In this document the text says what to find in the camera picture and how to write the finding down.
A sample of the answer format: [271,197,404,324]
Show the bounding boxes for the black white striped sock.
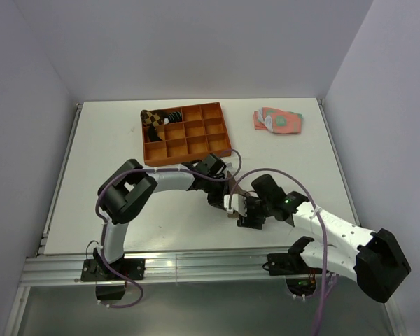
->
[164,111,183,125]

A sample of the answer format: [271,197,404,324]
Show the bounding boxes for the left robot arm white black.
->
[94,153,230,279]

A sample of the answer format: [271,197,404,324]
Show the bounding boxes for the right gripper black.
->
[237,194,272,230]

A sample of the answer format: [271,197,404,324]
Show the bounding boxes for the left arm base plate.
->
[80,258,146,282]

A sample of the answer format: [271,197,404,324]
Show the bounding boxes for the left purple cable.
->
[94,148,243,309]

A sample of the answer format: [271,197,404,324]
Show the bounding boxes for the orange compartment tray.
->
[141,102,232,167]

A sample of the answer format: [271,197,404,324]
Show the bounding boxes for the aluminium rail frame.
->
[19,248,286,287]

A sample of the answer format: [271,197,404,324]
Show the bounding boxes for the checkered brown rolled sock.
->
[140,109,168,142]

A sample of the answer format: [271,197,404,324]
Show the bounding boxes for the brown sock striped cuff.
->
[223,171,255,220]

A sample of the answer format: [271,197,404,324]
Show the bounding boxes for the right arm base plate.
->
[262,249,322,276]

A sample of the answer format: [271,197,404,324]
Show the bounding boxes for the pink green dotted sock pair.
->
[253,107,303,134]

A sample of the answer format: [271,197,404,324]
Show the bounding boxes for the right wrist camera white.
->
[223,194,247,218]

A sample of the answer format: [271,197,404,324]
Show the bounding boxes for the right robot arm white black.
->
[224,174,411,303]

